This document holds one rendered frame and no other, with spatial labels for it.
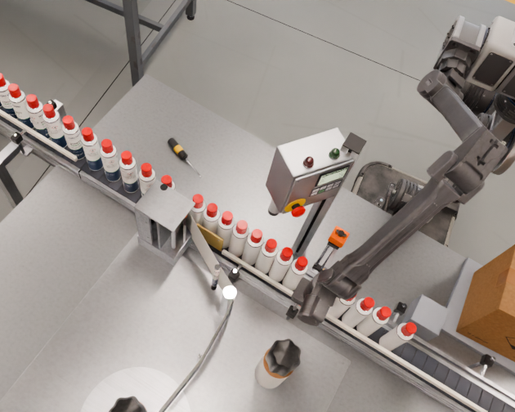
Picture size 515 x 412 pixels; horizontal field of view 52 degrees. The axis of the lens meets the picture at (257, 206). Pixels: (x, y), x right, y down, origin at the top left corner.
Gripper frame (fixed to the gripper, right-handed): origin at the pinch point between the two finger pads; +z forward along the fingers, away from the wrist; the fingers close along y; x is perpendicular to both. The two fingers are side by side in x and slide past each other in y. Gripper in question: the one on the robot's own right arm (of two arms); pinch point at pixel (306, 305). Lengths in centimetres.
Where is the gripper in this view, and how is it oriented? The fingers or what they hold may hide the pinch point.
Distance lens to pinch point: 152.9
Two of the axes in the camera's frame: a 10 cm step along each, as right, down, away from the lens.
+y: 8.6, 5.0, -1.2
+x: 4.9, -7.4, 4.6
